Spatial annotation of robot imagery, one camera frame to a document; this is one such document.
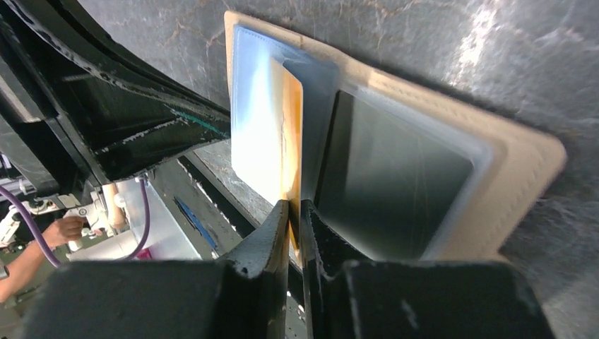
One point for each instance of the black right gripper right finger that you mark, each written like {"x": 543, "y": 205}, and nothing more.
{"x": 348, "y": 295}

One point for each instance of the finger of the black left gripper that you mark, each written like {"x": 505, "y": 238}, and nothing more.
{"x": 85, "y": 106}

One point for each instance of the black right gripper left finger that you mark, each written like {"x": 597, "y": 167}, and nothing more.
{"x": 242, "y": 294}

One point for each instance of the gold credit card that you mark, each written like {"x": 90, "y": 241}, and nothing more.
{"x": 267, "y": 135}

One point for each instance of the tan leather card holder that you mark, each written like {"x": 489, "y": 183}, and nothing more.
{"x": 517, "y": 166}

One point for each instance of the black VIP card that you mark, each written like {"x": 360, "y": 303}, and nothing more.
{"x": 392, "y": 176}

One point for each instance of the bystander forearm in background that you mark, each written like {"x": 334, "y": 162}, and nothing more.
{"x": 22, "y": 270}

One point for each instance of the bystander hand in background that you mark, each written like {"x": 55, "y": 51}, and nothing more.
{"x": 64, "y": 230}

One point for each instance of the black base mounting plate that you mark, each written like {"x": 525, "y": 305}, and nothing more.
{"x": 217, "y": 198}

